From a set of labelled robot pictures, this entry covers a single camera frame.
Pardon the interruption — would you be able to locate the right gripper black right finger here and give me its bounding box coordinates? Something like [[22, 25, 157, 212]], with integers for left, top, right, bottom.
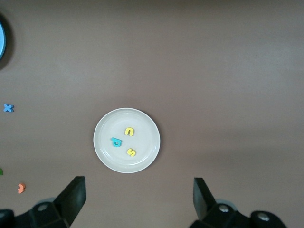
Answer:
[[190, 177, 289, 228]]

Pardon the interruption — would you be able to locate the brown table cover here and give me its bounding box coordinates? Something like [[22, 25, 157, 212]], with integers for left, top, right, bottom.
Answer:
[[0, 0, 304, 228]]

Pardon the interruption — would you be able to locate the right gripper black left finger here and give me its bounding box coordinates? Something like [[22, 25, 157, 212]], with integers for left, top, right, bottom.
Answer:
[[0, 175, 86, 228]]

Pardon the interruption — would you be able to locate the teal foam letter p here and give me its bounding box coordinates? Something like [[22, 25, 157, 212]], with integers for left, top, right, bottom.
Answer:
[[110, 137, 123, 148]]

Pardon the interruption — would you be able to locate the beige round plate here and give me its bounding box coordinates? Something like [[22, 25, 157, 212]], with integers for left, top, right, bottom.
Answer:
[[93, 107, 161, 174]]

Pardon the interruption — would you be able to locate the blue round plate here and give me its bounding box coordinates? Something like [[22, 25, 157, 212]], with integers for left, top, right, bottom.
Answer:
[[0, 14, 7, 60]]

